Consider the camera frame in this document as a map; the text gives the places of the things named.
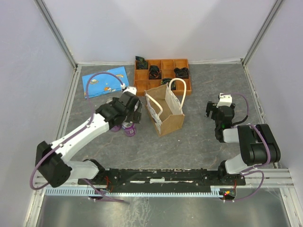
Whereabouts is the purple can back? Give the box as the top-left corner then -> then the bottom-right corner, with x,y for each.
122,122 -> 136,137

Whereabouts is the purple can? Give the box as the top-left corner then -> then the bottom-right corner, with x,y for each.
122,122 -> 136,137
110,125 -> 122,132

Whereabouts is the red cola can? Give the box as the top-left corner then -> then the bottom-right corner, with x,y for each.
106,98 -> 113,104

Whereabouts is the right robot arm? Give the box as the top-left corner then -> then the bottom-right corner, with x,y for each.
205,101 -> 281,185

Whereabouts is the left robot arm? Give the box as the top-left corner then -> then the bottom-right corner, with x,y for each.
34,87 -> 142,188

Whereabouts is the brown canvas bag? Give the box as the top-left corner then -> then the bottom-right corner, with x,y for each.
145,78 -> 187,137

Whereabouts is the orange wooden divided tray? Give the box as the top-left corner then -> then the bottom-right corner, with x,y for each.
134,59 -> 192,96

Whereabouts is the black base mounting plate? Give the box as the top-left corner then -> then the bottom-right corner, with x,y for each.
89,167 -> 246,193

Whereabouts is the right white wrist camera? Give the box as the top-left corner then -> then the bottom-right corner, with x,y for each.
216,93 -> 232,108

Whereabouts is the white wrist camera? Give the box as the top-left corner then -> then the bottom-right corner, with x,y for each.
121,84 -> 137,95
216,93 -> 232,108

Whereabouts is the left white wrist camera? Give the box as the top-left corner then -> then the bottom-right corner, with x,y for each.
121,84 -> 137,95

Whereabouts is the right aluminium corner post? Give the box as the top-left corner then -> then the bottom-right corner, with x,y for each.
241,0 -> 284,67

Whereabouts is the aluminium corner post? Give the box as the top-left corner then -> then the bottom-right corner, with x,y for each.
34,0 -> 78,69
241,0 -> 284,67

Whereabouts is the aluminium frame rail front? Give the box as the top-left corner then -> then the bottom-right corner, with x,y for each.
33,168 -> 294,188

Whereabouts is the blue slotted cable duct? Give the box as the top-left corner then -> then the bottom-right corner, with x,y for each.
45,187 -> 223,198

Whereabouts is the left aluminium corner post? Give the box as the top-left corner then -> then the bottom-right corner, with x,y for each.
34,0 -> 78,69

